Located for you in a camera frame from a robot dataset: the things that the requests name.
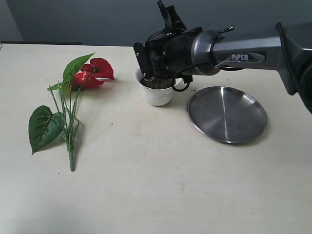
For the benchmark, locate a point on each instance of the round stainless steel plate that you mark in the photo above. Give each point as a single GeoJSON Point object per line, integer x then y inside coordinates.
{"type": "Point", "coordinates": [227, 115]}

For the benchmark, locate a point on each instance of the stainless steel spork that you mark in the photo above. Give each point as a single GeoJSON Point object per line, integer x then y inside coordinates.
{"type": "Point", "coordinates": [225, 30]}

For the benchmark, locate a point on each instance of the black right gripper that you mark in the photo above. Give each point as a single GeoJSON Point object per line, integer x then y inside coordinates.
{"type": "Point", "coordinates": [166, 52]}

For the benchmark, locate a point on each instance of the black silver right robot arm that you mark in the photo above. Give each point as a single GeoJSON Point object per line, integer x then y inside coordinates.
{"type": "Point", "coordinates": [285, 49]}

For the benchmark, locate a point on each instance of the artificial red anthurium plant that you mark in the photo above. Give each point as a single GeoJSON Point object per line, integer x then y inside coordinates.
{"type": "Point", "coordinates": [44, 126]}

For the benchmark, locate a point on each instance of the white plastic flower pot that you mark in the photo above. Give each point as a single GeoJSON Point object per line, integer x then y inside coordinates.
{"type": "Point", "coordinates": [155, 97]}

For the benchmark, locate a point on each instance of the dark brown potting soil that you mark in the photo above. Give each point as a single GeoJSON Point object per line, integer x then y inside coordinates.
{"type": "Point", "coordinates": [157, 83]}

